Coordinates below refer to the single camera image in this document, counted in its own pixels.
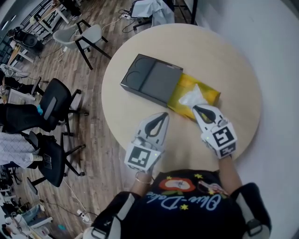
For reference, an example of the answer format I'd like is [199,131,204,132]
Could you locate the white checked garment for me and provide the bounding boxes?
[0,133,36,169]

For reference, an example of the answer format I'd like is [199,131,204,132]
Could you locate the round beige table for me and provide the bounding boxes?
[101,23,262,162]

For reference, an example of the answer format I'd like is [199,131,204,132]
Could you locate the grey shell chair black legs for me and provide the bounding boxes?
[52,20,113,70]

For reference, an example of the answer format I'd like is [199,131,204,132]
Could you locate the chair with white cover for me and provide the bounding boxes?
[130,0,175,31]

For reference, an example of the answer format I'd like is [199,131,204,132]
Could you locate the thin wrist bracelet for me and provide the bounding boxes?
[135,174,153,185]

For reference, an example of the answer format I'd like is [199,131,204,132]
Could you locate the white frame wooden desk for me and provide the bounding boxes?
[37,0,71,35]

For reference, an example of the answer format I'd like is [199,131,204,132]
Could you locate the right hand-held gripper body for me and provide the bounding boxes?
[201,114,238,160]

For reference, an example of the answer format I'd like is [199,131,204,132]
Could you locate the person's left forearm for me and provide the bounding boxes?
[129,171,155,199]

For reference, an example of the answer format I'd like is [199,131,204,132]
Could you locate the person's right forearm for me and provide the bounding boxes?
[218,155,244,196]

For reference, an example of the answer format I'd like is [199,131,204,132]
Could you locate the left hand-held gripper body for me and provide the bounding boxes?
[124,134,164,174]

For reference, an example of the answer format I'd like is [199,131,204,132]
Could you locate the yellow box tray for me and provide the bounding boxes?
[167,72,221,121]

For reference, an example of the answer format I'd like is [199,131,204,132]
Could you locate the person in dark printed shirt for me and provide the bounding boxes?
[116,169,246,239]

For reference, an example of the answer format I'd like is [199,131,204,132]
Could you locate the padded black white shoulder strap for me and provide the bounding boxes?
[231,183,273,239]
[83,191,142,239]

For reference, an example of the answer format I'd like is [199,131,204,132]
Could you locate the white tissue paper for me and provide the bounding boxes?
[178,83,209,108]

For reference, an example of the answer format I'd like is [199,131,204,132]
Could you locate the white power strip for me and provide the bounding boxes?
[118,8,132,20]
[76,209,93,225]

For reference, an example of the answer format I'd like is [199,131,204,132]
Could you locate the black office chair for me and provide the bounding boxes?
[0,78,90,136]
[0,130,86,188]

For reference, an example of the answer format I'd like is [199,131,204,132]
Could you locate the black box sleeve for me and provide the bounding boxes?
[120,53,184,108]

